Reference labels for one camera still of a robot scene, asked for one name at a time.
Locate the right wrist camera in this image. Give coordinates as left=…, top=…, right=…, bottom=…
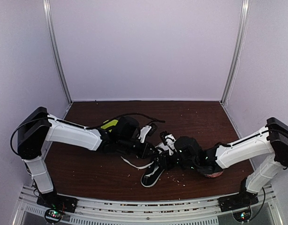
left=160, top=131, right=202, bottom=161

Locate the aluminium front rail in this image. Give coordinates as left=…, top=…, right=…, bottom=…
left=12, top=185, right=283, bottom=225

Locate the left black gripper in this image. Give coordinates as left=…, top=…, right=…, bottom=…
left=118, top=137, right=159, bottom=159

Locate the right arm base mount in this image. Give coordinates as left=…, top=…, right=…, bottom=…
left=218, top=193, right=259, bottom=223

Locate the right aluminium frame post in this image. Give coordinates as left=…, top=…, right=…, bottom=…
left=220, top=0, right=250, bottom=105

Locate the aluminium frame post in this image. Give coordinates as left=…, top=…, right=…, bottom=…
left=43, top=0, right=73, bottom=105
left=220, top=0, right=250, bottom=105

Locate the red white patterned bowl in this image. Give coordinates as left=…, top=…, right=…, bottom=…
left=202, top=171, right=223, bottom=179

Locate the black white canvas sneaker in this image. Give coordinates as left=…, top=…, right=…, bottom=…
left=141, top=143, right=171, bottom=188

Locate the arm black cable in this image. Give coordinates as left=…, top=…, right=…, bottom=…
left=249, top=185, right=266, bottom=218
left=9, top=112, right=166, bottom=158

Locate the left aluminium frame post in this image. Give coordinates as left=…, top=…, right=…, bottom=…
left=43, top=0, right=73, bottom=105

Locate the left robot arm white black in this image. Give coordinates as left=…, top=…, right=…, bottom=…
left=13, top=107, right=157, bottom=208

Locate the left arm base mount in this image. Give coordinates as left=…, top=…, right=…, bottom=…
left=37, top=195, right=78, bottom=224

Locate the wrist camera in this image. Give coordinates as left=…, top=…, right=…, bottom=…
left=160, top=131, right=202, bottom=161
left=115, top=116, right=158, bottom=143

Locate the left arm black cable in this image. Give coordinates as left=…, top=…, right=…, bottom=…
left=9, top=112, right=166, bottom=158

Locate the green plastic bowl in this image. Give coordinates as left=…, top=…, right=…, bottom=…
left=100, top=119, right=118, bottom=130

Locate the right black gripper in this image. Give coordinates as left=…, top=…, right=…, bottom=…
left=152, top=150, right=197, bottom=172

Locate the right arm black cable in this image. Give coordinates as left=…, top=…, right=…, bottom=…
left=249, top=185, right=266, bottom=218

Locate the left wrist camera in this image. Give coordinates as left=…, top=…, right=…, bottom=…
left=115, top=116, right=158, bottom=143

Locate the white shoelace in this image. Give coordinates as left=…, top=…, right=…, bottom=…
left=121, top=146, right=157, bottom=170

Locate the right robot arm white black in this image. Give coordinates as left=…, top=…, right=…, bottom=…
left=141, top=117, right=288, bottom=207

